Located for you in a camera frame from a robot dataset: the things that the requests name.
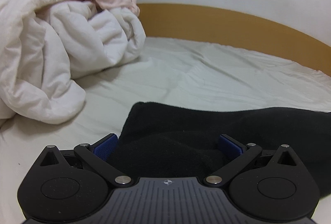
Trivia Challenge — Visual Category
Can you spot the white duvet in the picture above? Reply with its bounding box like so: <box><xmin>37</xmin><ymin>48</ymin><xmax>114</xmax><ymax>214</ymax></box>
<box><xmin>1</xmin><ymin>0</ymin><xmax>146</xmax><ymax>124</ymax></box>

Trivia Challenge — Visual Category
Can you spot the wooden bed headboard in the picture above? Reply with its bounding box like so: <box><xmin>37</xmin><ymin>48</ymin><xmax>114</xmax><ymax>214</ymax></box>
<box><xmin>139</xmin><ymin>3</ymin><xmax>330</xmax><ymax>75</ymax></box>

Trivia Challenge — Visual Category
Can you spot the white bed sheet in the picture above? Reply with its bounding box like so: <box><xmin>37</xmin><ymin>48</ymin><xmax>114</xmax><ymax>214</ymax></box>
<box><xmin>1</xmin><ymin>38</ymin><xmax>330</xmax><ymax>223</ymax></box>

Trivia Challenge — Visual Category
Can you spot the black fleece garment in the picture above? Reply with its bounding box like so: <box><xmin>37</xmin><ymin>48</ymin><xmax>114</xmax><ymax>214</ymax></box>
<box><xmin>107</xmin><ymin>102</ymin><xmax>330</xmax><ymax>196</ymax></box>

